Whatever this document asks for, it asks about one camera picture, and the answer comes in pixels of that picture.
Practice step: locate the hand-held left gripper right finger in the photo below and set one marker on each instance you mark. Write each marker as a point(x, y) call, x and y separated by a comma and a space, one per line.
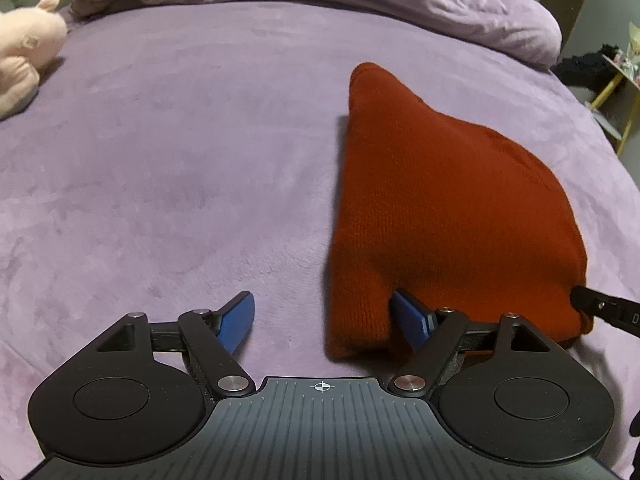
point(408, 320)

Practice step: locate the yellow rack with clutter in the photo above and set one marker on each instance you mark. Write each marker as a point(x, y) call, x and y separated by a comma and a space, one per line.
point(622, 90)

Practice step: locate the red knitted garment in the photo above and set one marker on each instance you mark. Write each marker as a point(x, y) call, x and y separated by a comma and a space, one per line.
point(440, 200)

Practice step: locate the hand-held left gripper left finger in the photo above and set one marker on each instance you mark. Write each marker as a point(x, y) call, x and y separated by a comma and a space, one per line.
point(238, 323)

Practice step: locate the dark cloth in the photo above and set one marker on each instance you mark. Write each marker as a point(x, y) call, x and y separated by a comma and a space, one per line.
point(582, 71)

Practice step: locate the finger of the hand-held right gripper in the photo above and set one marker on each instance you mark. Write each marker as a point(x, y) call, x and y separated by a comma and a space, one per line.
point(607, 310)

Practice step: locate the purple bed sheet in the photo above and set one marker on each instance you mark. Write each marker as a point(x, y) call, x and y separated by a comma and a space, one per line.
point(175, 170)

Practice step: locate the pink plush toy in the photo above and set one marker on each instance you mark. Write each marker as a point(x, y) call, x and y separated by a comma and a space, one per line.
point(25, 50)

